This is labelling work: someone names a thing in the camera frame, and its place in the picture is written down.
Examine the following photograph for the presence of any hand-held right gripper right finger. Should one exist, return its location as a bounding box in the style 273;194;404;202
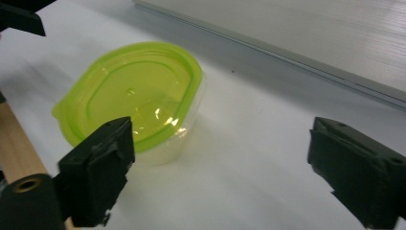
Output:
306;116;406;230

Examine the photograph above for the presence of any green plastic lid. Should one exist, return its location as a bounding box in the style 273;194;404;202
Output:
51;40;205;154

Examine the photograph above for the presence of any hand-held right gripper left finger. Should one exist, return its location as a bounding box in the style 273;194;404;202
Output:
56;115;137;228

